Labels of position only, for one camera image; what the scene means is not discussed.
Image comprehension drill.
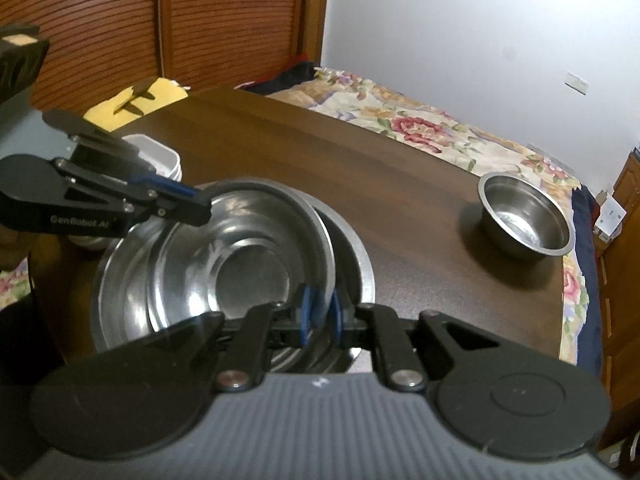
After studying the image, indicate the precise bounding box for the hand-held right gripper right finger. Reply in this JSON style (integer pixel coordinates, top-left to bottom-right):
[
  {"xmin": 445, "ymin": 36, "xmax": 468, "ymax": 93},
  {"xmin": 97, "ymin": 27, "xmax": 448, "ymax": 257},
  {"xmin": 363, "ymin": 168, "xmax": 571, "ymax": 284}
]
[{"xmin": 327, "ymin": 290, "xmax": 502, "ymax": 394}]

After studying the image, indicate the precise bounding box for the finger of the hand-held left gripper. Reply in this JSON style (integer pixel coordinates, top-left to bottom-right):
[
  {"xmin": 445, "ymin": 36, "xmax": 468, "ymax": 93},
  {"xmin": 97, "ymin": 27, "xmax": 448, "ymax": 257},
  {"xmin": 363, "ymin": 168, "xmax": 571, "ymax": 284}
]
[
  {"xmin": 42, "ymin": 109, "xmax": 160, "ymax": 181},
  {"xmin": 52, "ymin": 156, "xmax": 213, "ymax": 227}
]

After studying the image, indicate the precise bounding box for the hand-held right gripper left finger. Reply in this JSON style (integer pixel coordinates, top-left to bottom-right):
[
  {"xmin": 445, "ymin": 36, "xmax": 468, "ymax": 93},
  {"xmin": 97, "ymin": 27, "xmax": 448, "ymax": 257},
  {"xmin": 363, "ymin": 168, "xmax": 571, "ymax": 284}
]
[{"xmin": 146, "ymin": 283, "xmax": 317, "ymax": 394}]

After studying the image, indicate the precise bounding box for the small floral square plate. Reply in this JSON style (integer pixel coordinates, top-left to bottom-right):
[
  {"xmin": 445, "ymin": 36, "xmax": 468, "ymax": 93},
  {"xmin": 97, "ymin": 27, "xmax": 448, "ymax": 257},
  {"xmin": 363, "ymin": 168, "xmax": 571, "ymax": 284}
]
[{"xmin": 121, "ymin": 133, "xmax": 181, "ymax": 177}]

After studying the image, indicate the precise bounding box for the large steel bowl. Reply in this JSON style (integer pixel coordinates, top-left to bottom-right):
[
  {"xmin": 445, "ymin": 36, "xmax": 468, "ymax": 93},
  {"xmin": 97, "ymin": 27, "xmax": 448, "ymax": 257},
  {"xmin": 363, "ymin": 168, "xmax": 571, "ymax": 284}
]
[
  {"xmin": 90, "ymin": 177, "xmax": 334, "ymax": 357},
  {"xmin": 267, "ymin": 195, "xmax": 377, "ymax": 375}
]

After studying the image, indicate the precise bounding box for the yellow plush toy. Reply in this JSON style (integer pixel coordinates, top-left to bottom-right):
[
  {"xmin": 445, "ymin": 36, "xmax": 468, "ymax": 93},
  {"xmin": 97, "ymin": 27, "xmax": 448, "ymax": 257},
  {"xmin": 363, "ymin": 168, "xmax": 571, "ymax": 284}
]
[{"xmin": 82, "ymin": 76, "xmax": 189, "ymax": 132}]

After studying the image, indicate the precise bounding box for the wooden louvered door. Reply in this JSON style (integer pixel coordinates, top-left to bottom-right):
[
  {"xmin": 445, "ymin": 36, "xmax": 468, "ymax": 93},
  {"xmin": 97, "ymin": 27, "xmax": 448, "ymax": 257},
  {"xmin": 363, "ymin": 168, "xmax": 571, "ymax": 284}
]
[
  {"xmin": 0, "ymin": 0, "xmax": 168, "ymax": 128},
  {"xmin": 157, "ymin": 0, "xmax": 328, "ymax": 95}
]

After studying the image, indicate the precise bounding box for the dark navy cloth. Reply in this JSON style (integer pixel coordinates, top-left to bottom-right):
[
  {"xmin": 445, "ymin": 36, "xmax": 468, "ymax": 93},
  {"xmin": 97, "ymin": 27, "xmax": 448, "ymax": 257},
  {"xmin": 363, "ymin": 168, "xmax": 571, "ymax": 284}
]
[{"xmin": 239, "ymin": 54, "xmax": 322, "ymax": 97}]

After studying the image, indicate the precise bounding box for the floral blanket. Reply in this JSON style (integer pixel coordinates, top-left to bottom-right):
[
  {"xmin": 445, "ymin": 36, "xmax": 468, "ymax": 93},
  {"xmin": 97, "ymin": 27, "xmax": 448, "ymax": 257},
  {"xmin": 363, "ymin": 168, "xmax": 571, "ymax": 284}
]
[{"xmin": 265, "ymin": 66, "xmax": 607, "ymax": 377}]

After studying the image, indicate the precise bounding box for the small steel bowl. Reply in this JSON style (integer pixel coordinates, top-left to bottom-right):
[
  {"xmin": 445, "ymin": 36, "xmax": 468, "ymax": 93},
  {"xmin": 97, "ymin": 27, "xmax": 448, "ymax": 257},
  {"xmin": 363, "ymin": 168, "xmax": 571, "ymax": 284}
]
[{"xmin": 477, "ymin": 171, "xmax": 575, "ymax": 261}]

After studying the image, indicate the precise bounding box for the wooden cabinet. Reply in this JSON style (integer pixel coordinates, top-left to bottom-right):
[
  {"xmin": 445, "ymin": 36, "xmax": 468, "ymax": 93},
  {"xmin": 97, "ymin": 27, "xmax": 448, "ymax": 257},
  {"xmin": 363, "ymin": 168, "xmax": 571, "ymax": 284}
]
[{"xmin": 596, "ymin": 146, "xmax": 640, "ymax": 461}]

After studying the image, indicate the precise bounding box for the white paper box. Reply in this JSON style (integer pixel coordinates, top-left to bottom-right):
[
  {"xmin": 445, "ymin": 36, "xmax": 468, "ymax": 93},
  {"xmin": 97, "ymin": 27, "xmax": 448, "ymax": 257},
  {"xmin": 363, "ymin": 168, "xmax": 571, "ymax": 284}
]
[{"xmin": 593, "ymin": 194, "xmax": 627, "ymax": 244}]

